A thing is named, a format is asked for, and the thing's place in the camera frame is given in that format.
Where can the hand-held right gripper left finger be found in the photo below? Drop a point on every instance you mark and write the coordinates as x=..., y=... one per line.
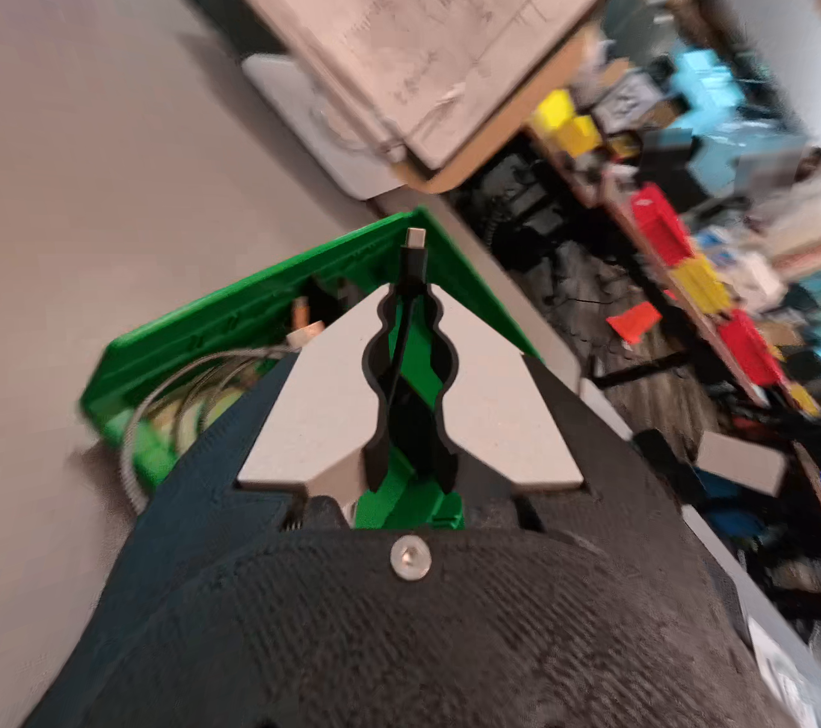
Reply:
x=314, y=420

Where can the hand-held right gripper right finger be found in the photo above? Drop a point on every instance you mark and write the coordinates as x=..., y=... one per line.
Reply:
x=507, y=420

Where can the green plastic bin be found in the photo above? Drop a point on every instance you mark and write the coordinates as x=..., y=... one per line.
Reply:
x=224, y=305

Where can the grey desk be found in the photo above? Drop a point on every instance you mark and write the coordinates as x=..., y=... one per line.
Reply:
x=96, y=164

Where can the orange floor marker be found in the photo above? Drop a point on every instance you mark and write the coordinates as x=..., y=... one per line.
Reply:
x=632, y=323

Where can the black office chair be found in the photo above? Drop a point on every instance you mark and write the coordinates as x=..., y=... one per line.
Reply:
x=526, y=208

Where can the yellow plastic bin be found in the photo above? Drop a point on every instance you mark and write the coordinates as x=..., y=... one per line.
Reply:
x=702, y=285
x=564, y=125

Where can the long wooden table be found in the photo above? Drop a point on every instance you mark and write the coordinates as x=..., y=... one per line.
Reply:
x=616, y=208

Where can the white cardboard box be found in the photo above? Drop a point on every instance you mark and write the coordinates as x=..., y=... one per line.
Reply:
x=741, y=464

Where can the red plastic bin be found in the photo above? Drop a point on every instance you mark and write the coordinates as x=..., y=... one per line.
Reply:
x=750, y=349
x=660, y=224

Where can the white paper sheets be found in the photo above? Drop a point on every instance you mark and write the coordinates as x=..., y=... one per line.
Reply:
x=782, y=670

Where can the wooden document stand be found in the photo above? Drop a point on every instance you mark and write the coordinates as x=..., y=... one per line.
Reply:
x=417, y=3

